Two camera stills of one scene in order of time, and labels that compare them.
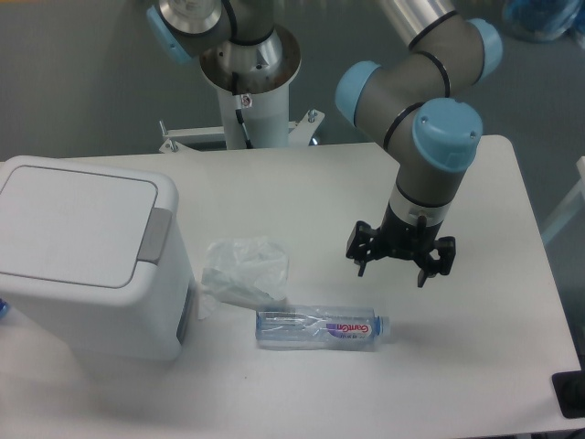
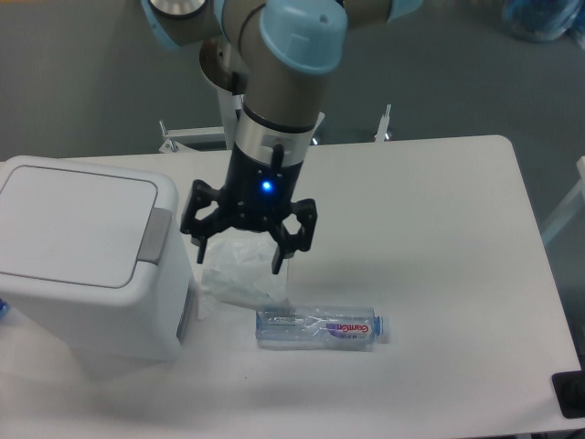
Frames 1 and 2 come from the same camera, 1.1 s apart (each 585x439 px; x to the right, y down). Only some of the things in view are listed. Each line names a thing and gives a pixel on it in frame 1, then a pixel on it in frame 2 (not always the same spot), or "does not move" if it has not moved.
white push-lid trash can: [92, 261] does not move
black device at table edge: [569, 390] does not move
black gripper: [408, 231] -> [258, 196]
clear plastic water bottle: [318, 326] does not move
